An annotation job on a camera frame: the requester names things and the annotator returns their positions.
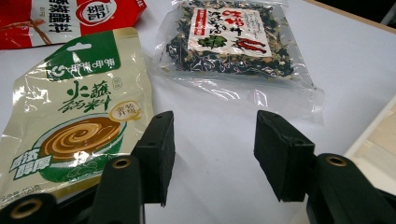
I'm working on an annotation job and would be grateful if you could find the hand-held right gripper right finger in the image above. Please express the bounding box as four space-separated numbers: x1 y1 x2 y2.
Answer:
253 109 318 203

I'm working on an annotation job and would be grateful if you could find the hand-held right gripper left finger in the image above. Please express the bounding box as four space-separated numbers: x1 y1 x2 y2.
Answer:
130 110 177 208

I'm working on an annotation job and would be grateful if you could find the beige and green sauce packet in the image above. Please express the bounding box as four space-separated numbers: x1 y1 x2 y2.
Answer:
0 27 155 209

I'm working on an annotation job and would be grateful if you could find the white divided tray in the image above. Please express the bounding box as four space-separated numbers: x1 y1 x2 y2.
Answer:
344 94 396 197

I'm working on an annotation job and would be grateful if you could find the red and white sauce packet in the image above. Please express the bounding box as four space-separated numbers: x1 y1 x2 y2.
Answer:
0 0 148 50

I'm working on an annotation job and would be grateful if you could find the white paper sheet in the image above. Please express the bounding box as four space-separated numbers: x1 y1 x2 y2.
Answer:
0 0 396 224

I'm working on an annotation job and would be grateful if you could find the clear packet of dried vegetables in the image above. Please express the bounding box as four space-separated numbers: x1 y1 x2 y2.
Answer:
146 0 326 125

